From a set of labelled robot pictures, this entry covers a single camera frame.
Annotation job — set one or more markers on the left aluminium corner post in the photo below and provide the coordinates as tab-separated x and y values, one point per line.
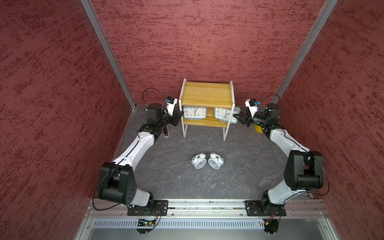
97	26

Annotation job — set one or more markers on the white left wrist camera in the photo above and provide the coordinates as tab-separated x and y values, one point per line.
170	104

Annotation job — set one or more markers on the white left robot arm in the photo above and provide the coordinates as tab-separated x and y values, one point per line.
117	182

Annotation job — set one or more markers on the white twin-bell alarm clock right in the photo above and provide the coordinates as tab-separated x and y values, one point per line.
215	161

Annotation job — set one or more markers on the right aluminium corner post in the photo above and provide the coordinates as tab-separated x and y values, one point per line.
316	28

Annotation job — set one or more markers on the grey rectangular alarm clock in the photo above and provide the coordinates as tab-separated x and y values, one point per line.
223	115
195	113

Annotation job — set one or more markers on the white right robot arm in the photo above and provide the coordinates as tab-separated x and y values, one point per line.
304	169

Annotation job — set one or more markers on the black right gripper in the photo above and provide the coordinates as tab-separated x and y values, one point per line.
245	115

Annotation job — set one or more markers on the white twin-bell alarm clock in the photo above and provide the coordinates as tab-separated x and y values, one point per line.
215	161
199	161

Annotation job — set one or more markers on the beige black stapler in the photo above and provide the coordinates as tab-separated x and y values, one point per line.
166	131

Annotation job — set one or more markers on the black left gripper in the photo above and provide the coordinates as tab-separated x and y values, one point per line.
175	118

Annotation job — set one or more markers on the white wooden two-tier shelf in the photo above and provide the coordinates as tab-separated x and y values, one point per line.
210	96

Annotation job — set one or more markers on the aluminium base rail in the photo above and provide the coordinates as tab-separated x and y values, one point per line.
208	219

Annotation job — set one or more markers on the white twin-bell alarm clock left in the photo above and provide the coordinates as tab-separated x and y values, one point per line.
199	161

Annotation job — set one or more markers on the yellow pen bucket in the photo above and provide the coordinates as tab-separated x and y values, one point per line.
259	129

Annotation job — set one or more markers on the aluminium corner post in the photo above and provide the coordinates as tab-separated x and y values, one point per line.
97	26
316	28

